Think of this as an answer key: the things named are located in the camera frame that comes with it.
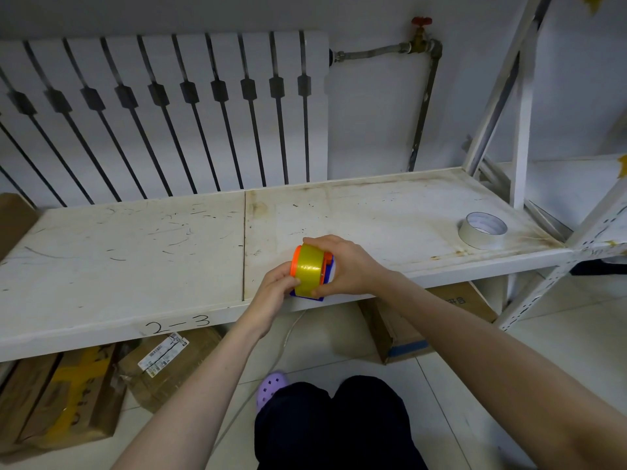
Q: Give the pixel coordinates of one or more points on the person's right hand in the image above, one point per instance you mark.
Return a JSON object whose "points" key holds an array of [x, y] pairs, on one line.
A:
{"points": [[355, 271]]}

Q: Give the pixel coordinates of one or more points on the person's left hand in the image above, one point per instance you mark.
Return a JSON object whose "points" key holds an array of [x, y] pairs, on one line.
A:
{"points": [[267, 301]]}

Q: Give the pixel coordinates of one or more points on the person's left fingers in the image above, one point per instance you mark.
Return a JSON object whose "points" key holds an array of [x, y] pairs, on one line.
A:
{"points": [[286, 276]]}

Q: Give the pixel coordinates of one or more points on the person's right thumb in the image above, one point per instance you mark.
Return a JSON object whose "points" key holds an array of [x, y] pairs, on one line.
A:
{"points": [[326, 289]]}

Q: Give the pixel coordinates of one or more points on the orange and blue tape dispenser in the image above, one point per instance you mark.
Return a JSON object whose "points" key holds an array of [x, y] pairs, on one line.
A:
{"points": [[328, 271]]}

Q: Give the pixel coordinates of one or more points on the yellow tape roll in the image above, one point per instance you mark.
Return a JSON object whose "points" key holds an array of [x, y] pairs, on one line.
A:
{"points": [[309, 269]]}

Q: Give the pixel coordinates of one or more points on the person's right forearm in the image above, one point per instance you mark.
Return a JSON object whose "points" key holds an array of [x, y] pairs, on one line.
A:
{"points": [[490, 367]]}

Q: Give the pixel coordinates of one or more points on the person's left forearm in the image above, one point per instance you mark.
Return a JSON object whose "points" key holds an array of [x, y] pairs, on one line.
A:
{"points": [[196, 406]]}

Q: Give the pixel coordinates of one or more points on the cardboard box with blue stripe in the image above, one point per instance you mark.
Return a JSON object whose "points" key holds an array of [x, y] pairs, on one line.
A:
{"points": [[392, 332]]}

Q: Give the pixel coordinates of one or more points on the purple clog shoe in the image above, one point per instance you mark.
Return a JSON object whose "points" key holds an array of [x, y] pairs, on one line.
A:
{"points": [[269, 386]]}

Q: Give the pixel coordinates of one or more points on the white metal shelving rack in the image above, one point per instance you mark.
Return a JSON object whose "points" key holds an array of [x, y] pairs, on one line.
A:
{"points": [[147, 254], [563, 190]]}

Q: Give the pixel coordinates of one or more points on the person's black trousers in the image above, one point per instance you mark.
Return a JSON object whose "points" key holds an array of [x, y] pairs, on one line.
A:
{"points": [[338, 430]]}

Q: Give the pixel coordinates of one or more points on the brown package with white label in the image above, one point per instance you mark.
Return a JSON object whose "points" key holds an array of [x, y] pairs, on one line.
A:
{"points": [[166, 371]]}

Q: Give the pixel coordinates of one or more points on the white tape roll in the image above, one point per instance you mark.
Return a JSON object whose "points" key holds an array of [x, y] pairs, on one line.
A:
{"points": [[482, 237]]}

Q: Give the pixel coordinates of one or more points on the grey metal heating pipe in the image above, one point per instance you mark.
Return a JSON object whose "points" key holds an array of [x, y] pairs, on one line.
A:
{"points": [[423, 112]]}

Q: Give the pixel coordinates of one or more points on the white panel radiator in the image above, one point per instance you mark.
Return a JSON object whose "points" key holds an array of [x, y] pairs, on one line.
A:
{"points": [[161, 68]]}

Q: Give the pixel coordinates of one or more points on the flat cardboard box yellow tape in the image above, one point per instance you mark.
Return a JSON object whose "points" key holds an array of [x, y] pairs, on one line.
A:
{"points": [[73, 396]]}

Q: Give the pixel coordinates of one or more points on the plain brown cardboard box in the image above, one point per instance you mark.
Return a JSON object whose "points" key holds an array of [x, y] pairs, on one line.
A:
{"points": [[12, 220]]}

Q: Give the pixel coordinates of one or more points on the yellow sticker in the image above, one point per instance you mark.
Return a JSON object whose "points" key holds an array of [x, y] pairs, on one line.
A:
{"points": [[623, 166]]}

